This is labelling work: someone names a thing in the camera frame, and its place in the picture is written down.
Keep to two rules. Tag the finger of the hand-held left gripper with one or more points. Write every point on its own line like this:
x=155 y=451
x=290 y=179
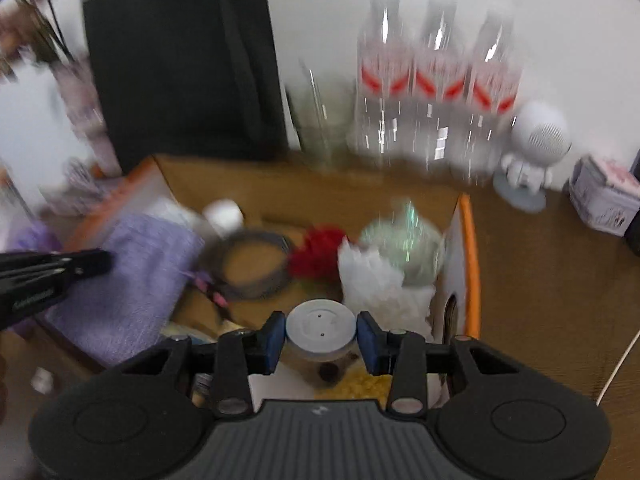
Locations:
x=80 y=263

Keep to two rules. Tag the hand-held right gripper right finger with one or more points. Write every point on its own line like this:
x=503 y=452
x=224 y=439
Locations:
x=368 y=342

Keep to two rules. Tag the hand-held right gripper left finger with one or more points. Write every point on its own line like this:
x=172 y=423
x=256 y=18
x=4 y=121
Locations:
x=272 y=342

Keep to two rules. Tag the grey-lidded glass jar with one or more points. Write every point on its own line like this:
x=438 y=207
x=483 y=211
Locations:
x=320 y=327

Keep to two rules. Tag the purple cloth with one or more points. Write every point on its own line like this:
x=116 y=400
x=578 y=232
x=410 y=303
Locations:
x=130 y=285

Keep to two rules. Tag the cardboard box with orange edge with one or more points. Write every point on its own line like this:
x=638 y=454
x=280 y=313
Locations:
x=280 y=185

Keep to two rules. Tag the white plastic bag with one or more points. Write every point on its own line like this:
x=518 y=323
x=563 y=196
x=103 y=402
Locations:
x=380 y=285

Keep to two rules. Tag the small white object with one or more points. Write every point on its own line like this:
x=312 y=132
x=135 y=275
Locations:
x=41 y=380

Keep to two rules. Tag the pink pen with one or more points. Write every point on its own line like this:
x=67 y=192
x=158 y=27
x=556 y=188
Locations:
x=212 y=292

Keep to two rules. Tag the red fabric flower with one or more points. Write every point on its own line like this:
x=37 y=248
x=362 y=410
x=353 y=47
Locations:
x=317 y=255

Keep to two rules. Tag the clear glass ball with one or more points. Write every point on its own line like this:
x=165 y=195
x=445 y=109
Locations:
x=410 y=245

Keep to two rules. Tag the white labelled bottle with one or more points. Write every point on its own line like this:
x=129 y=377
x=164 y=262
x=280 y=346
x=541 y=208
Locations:
x=225 y=214

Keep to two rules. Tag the pink patterned vase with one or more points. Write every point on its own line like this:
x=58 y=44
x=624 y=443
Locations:
x=85 y=110

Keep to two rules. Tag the clear glass jar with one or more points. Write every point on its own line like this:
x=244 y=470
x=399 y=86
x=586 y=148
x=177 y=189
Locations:
x=322 y=120

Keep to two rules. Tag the black paper bag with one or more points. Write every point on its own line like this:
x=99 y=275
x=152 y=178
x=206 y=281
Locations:
x=185 y=60

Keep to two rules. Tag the dried pink flower bouquet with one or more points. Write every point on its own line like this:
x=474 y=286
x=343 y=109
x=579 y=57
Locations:
x=35 y=25

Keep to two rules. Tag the clear red-labelled water bottle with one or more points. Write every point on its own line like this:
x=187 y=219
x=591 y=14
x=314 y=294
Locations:
x=385 y=85
x=440 y=90
x=492 y=95

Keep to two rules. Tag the white robot figurine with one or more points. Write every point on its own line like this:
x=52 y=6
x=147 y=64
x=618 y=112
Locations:
x=542 y=135

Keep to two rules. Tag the small white pink-printed box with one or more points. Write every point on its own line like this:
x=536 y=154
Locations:
x=605 y=195

